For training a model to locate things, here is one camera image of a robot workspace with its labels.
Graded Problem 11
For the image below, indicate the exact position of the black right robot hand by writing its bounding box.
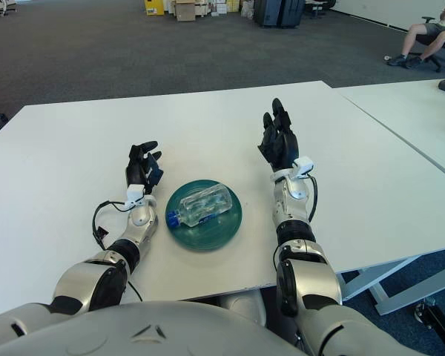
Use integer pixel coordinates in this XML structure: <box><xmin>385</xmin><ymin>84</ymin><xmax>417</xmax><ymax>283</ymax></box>
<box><xmin>257</xmin><ymin>97</ymin><xmax>301</xmax><ymax>174</ymax></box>

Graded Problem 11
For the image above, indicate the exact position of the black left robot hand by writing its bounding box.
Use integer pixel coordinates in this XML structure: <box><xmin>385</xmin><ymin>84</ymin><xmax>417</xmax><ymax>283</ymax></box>
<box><xmin>125</xmin><ymin>139</ymin><xmax>165</xmax><ymax>196</ymax></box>

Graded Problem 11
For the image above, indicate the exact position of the clear bottle with blue cap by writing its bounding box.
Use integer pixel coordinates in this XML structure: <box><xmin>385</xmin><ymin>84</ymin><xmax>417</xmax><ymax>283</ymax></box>
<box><xmin>165</xmin><ymin>182</ymin><xmax>234</xmax><ymax>228</ymax></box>

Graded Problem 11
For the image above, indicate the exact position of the green round plate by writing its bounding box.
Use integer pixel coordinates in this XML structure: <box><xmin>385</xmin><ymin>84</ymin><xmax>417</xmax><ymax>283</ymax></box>
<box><xmin>165</xmin><ymin>179</ymin><xmax>243</xmax><ymax>253</ymax></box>

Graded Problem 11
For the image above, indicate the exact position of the stack of white boxes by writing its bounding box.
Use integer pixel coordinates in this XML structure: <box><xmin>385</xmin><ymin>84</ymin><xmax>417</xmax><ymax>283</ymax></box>
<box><xmin>195</xmin><ymin>0</ymin><xmax>242</xmax><ymax>18</ymax></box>

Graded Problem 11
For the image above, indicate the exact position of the yellow box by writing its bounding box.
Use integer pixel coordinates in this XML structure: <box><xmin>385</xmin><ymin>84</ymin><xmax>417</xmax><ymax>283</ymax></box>
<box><xmin>144</xmin><ymin>0</ymin><xmax>165</xmax><ymax>16</ymax></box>

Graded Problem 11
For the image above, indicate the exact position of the brown cardboard box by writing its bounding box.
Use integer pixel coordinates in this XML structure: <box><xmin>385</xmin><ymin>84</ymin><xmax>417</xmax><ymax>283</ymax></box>
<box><xmin>174</xmin><ymin>0</ymin><xmax>197</xmax><ymax>22</ymax></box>

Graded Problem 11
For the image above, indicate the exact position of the grey robot torso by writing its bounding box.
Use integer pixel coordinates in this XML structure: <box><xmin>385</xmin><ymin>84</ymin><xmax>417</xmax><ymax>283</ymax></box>
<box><xmin>0</xmin><ymin>300</ymin><xmax>305</xmax><ymax>356</ymax></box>

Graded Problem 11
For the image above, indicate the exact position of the seated person in shorts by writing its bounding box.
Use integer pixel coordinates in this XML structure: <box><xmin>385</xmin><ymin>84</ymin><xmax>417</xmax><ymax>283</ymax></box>
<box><xmin>387</xmin><ymin>0</ymin><xmax>445</xmax><ymax>70</ymax></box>

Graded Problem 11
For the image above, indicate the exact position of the black office chair under person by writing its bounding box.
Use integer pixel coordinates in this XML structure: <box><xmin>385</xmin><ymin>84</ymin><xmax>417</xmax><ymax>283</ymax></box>
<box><xmin>406</xmin><ymin>16</ymin><xmax>445</xmax><ymax>73</ymax></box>

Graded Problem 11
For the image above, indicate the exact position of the black stand with caster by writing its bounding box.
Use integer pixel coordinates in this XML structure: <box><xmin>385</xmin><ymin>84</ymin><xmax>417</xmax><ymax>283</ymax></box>
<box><xmin>413</xmin><ymin>298</ymin><xmax>445</xmax><ymax>356</ymax></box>

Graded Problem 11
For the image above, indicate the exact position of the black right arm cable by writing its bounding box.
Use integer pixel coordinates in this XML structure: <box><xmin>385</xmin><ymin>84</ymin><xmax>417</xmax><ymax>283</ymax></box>
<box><xmin>303</xmin><ymin>174</ymin><xmax>319</xmax><ymax>223</ymax></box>

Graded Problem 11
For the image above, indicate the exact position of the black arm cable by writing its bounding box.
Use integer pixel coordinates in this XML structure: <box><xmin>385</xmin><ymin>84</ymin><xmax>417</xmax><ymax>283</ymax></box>
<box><xmin>91</xmin><ymin>200</ymin><xmax>144</xmax><ymax>302</ymax></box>
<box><xmin>303</xmin><ymin>174</ymin><xmax>319</xmax><ymax>223</ymax></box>

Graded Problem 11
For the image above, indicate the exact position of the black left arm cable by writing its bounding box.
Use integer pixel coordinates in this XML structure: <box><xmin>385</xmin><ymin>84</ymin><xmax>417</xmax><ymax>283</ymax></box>
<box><xmin>91</xmin><ymin>200</ymin><xmax>144</xmax><ymax>302</ymax></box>

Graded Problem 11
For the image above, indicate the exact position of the white table leg frame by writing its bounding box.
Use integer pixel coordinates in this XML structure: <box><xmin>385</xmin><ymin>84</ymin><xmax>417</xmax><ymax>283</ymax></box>
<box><xmin>335</xmin><ymin>251</ymin><xmax>445</xmax><ymax>316</ymax></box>

